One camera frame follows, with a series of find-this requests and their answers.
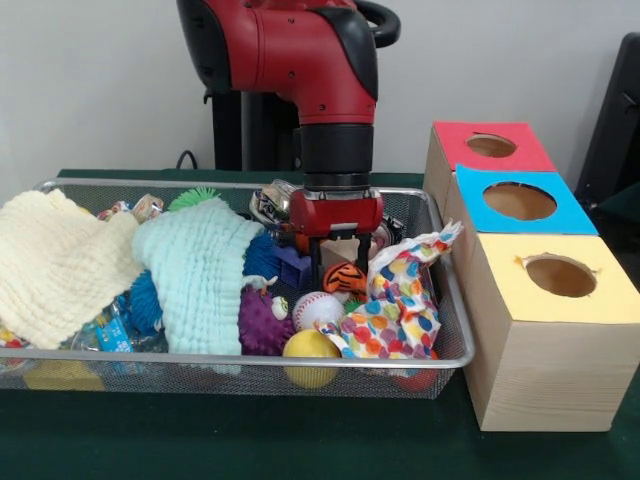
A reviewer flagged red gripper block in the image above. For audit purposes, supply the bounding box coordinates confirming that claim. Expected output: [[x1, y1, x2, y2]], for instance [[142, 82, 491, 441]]
[[288, 187, 386, 294]]

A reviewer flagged yellow ball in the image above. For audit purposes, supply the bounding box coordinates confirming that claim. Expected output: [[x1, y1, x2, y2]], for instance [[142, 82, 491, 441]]
[[281, 329, 343, 390]]

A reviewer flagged dark green table cloth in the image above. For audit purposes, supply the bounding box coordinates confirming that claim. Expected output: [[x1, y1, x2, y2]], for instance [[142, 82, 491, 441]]
[[597, 180, 640, 236], [0, 168, 640, 480]]

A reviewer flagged wooden box with three holes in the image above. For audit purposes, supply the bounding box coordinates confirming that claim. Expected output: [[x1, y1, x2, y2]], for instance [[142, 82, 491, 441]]
[[422, 120, 640, 432]]

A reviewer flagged polka dot paper napkin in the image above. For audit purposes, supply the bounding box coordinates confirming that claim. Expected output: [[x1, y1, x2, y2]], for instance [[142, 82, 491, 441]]
[[316, 218, 466, 361]]

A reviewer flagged purple toy block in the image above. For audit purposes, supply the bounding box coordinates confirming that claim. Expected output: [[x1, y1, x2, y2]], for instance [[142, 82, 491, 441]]
[[273, 244, 314, 289]]

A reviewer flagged blue spiky ball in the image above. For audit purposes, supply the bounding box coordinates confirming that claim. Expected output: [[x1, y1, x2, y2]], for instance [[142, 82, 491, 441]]
[[243, 233, 282, 282]]

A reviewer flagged orange tiger plush toy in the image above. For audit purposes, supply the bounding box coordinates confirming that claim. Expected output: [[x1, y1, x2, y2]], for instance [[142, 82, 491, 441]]
[[322, 261, 371, 304]]

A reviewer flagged purple spiky toy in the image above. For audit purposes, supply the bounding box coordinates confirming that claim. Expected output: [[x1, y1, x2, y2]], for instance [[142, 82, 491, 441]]
[[238, 286, 297, 357]]

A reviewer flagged plain wooden cube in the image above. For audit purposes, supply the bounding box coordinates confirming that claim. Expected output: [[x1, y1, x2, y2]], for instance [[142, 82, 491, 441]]
[[319, 238, 374, 272]]

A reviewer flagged shallow silver mesh bin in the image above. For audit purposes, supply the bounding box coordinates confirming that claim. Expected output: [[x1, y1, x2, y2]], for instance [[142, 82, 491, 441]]
[[0, 178, 476, 401]]

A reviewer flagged cream waffle cloth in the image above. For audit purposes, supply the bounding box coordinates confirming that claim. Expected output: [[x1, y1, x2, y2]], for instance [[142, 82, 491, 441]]
[[0, 188, 147, 350]]

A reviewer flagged white baseball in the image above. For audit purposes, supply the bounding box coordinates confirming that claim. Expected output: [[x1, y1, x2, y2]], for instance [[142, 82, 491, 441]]
[[291, 291, 347, 333]]

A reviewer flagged crushed silver can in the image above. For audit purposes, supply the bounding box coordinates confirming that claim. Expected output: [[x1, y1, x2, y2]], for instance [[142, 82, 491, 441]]
[[249, 178, 297, 222]]

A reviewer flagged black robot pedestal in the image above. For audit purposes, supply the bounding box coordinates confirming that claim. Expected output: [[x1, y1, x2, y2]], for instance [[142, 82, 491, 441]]
[[202, 0, 402, 174]]

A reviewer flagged mint waffle cloth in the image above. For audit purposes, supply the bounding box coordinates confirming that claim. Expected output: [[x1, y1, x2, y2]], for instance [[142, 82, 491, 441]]
[[130, 198, 267, 358]]

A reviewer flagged black stand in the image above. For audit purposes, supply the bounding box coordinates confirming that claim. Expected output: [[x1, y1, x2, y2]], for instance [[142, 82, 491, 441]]
[[574, 32, 640, 201]]

